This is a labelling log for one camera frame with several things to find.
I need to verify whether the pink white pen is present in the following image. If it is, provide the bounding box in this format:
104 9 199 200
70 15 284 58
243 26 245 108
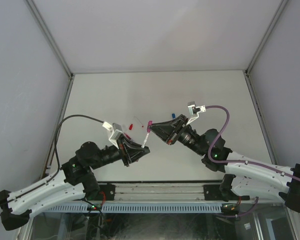
141 131 150 148

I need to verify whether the pink pen cap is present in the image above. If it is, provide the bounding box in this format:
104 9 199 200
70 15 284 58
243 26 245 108
147 120 153 133

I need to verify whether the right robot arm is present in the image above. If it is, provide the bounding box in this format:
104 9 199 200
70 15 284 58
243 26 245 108
147 114 300 213

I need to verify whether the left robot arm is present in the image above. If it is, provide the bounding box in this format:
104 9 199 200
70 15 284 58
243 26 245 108
0 135 150 231

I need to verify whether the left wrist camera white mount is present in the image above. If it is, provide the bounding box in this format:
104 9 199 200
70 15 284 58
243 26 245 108
102 121 123 149

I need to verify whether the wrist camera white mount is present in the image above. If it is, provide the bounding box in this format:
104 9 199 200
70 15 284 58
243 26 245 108
102 121 123 149
186 101 206 126

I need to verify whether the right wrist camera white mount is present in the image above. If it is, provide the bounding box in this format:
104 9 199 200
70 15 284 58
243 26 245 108
186 101 206 126

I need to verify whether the perforated blue cable tray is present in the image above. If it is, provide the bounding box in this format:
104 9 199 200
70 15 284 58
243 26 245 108
45 202 223 214

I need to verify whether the aluminium rail frame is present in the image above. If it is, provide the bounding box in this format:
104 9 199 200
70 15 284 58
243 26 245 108
27 181 298 202

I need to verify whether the black cable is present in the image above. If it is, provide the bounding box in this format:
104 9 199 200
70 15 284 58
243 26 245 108
0 114 105 217

